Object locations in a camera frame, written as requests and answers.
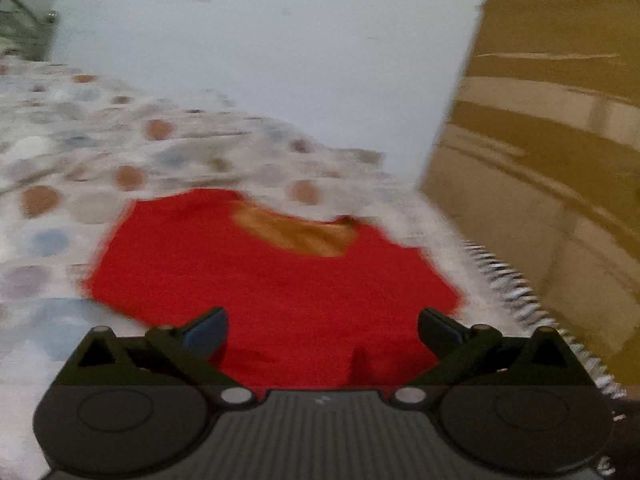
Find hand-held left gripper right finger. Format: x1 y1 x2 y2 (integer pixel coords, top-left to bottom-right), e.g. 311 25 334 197
391 306 594 406

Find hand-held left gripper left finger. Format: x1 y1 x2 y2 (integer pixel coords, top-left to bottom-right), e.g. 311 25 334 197
59 306 256 407

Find red small shirt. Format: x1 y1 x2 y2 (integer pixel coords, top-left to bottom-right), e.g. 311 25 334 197
82 187 466 391

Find striped bed sheet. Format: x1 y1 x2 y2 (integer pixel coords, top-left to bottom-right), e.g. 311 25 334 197
459 239 628 478

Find spotted patterned bedspread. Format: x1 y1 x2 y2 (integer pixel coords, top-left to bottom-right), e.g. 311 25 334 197
0 55 531 480

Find metal frame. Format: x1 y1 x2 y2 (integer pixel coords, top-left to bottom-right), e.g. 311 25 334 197
0 0 60 63

